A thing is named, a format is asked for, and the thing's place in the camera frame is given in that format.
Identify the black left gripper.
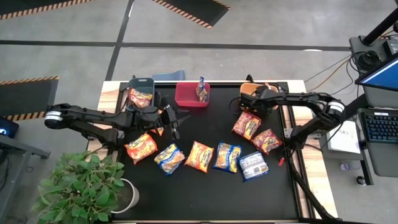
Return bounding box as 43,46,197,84
159,104,191,141

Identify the red Maruchan noodle pack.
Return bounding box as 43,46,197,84
128,88,154,109
251,128,284,156
231,111,262,141

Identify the blue Maruchan noodle pack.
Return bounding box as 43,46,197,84
212,140,243,174
238,151,270,182
154,142,186,176
195,76,210,104

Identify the red plastic bin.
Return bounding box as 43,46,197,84
174,82,211,108

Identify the yellow plastic bin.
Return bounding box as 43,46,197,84
239,82,280,113

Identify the grey plastic bin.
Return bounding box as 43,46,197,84
126,77,155,113

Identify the black table mat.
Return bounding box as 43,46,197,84
119,83,299,221

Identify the white paper pad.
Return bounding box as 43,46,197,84
326,119,362,155

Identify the white plant pot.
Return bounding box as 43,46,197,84
110,177,140,215

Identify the black hazard-striped floor mat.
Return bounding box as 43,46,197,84
0,0,94,20
0,76,60,122
151,0,231,29

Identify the black keyboard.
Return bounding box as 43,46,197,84
360,111,398,144

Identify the monitor with blue screen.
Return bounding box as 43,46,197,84
355,55,398,91

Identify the green potted plant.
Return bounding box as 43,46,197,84
30,151,125,224

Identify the grey computer cart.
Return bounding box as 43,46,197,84
348,34,398,179

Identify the black pole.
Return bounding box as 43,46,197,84
362,7,398,46

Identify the grey side table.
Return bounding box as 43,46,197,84
0,133,52,218

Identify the dark device with blue light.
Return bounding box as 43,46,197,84
0,115,20,139

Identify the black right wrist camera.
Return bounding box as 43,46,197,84
255,85,275,100

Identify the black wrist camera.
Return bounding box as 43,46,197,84
255,85,275,100
141,105,160,123

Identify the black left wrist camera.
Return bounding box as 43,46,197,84
141,105,160,123

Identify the coiled black cable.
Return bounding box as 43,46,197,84
357,49,382,71

